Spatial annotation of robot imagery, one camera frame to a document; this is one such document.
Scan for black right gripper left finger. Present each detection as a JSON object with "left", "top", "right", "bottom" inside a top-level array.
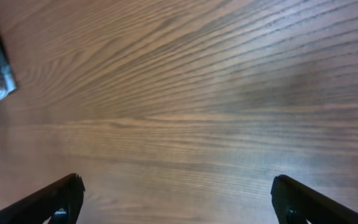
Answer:
[{"left": 0, "top": 173, "right": 85, "bottom": 224}]

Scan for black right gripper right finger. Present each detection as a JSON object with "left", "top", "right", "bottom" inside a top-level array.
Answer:
[{"left": 270, "top": 175, "right": 358, "bottom": 224}]

